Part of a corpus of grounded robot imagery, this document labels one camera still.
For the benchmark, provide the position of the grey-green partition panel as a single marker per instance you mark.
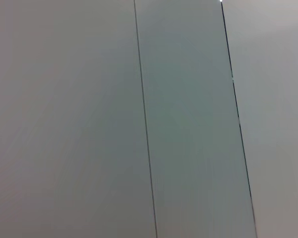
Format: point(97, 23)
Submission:
point(188, 124)

